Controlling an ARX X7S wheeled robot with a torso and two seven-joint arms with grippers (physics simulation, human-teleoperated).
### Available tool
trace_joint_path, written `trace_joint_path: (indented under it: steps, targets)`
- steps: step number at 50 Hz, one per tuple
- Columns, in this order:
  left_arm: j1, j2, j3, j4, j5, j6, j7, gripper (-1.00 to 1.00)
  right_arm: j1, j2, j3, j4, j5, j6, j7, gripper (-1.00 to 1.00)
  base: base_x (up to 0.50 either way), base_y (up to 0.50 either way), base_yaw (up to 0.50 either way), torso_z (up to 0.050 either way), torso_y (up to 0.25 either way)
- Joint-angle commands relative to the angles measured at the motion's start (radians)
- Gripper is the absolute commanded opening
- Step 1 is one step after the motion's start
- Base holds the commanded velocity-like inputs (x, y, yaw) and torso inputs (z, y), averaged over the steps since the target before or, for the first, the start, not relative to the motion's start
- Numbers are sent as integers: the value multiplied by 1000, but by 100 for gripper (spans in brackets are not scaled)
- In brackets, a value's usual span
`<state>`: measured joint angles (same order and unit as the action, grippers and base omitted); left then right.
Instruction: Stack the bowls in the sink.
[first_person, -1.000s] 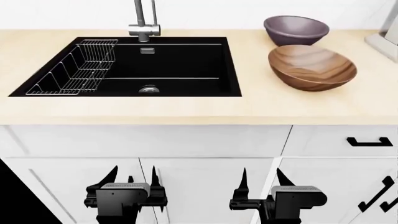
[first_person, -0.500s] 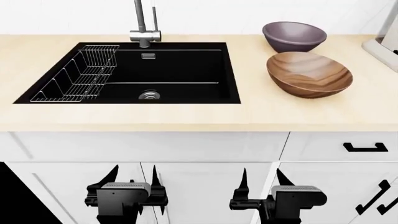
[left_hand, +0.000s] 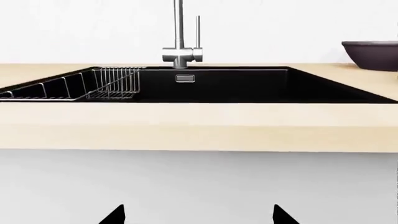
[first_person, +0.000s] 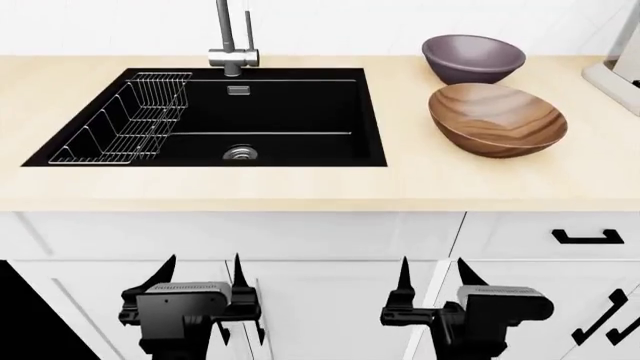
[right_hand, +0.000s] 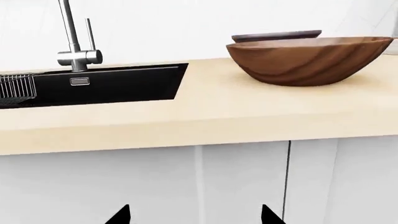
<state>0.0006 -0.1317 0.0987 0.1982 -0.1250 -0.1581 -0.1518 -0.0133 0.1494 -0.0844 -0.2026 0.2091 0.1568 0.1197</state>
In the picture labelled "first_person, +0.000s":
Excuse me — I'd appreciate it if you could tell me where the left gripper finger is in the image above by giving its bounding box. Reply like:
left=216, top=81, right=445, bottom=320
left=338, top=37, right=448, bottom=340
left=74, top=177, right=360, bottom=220
left=230, top=252, right=258, bottom=303
left=121, top=253, right=177, bottom=303

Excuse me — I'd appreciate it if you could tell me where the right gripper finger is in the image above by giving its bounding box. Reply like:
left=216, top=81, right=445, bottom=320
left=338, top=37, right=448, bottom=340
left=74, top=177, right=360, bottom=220
left=391, top=255, right=417, bottom=309
left=456, top=257, right=490, bottom=289

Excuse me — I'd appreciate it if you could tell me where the brown wooden bowl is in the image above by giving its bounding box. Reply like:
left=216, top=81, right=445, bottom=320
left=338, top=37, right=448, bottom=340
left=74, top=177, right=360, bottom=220
left=427, top=82, right=570, bottom=159

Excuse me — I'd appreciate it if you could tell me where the purple ceramic bowl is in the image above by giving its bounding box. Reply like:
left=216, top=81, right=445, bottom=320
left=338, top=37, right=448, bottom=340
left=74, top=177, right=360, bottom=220
left=421, top=33, right=528, bottom=86

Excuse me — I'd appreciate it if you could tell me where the steel sink drain strainer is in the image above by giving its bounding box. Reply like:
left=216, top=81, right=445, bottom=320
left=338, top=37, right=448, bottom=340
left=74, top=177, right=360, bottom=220
left=222, top=143, right=259, bottom=162

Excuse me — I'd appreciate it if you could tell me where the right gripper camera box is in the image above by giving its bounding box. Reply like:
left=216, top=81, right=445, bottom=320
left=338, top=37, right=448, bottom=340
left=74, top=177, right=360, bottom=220
left=454, top=284, right=556, bottom=337

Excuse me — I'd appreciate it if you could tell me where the steel wire dish rack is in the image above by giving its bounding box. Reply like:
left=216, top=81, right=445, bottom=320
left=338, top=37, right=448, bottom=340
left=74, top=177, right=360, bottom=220
left=48, top=71, right=194, bottom=165

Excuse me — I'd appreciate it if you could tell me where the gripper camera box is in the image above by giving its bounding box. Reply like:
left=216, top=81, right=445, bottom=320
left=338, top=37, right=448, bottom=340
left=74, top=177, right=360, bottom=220
left=454, top=284, right=556, bottom=337
left=135, top=282, right=235, bottom=339

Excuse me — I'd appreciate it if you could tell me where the grey appliance base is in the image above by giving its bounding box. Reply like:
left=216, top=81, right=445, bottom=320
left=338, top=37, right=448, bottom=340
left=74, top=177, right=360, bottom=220
left=581, top=21, right=640, bottom=111

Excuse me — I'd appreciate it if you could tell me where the white kitchen drawer front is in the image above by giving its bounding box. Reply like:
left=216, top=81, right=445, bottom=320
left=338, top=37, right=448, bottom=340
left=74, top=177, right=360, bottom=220
left=458, top=211, right=640, bottom=262

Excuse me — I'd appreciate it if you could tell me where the steel kitchen faucet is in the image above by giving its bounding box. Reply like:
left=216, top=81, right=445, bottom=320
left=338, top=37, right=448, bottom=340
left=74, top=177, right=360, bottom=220
left=207, top=0, right=261, bottom=78

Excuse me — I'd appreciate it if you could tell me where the white cabinet door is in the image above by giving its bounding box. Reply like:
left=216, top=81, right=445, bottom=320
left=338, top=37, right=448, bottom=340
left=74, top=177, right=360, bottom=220
left=434, top=258, right=640, bottom=360
left=9, top=258, right=236, bottom=360
left=234, top=258, right=441, bottom=360

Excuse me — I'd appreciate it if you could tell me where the black drawer pull handle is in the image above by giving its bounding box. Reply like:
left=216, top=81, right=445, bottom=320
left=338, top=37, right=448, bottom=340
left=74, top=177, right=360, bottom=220
left=551, top=228, right=626, bottom=246

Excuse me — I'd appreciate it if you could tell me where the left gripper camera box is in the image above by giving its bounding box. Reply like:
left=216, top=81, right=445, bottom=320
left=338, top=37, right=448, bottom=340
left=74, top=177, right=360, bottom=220
left=135, top=282, right=235, bottom=339

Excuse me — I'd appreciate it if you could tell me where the black rectangular kitchen sink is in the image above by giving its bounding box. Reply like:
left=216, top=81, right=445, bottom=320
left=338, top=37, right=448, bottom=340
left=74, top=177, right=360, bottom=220
left=20, top=67, right=390, bottom=169

